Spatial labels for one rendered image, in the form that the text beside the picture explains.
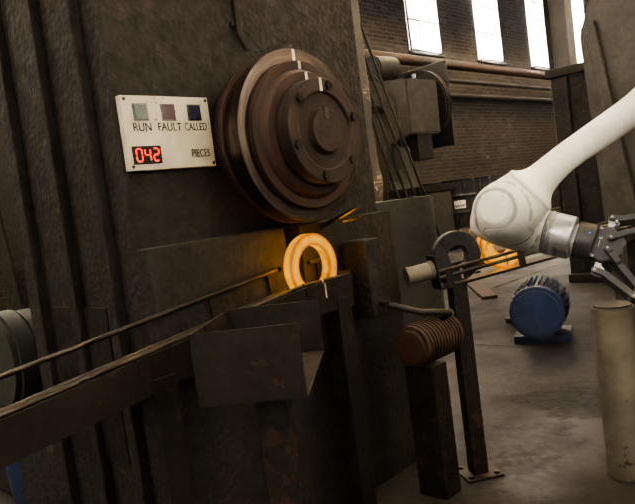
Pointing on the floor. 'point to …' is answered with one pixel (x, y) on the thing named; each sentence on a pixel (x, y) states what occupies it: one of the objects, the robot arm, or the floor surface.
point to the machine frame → (174, 232)
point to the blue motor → (540, 311)
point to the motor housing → (432, 401)
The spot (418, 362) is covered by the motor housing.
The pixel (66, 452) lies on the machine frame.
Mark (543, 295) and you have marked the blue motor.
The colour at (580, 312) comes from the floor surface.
